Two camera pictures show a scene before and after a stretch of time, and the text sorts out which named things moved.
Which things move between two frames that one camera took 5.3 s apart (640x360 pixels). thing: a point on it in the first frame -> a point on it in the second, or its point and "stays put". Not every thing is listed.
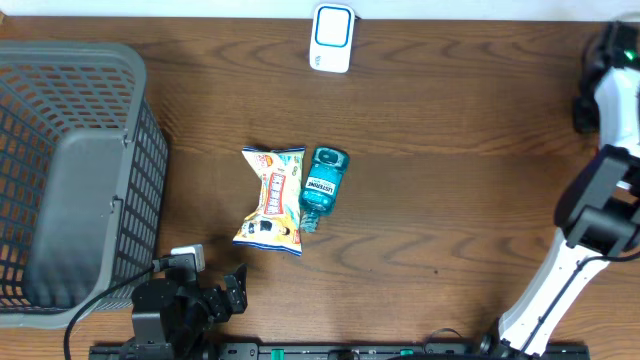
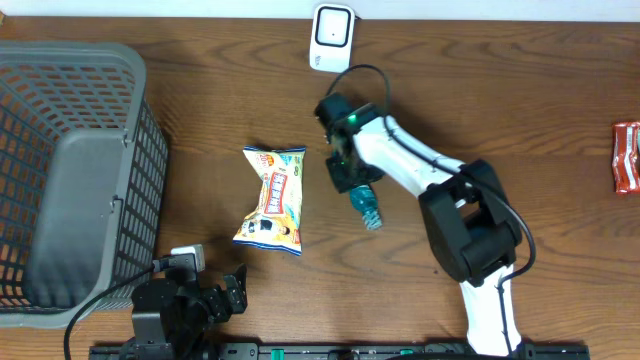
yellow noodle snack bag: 275,223 stays put
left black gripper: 220,308 stays put
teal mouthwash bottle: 319,193 -> 364,199
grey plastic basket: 84,165 stays put
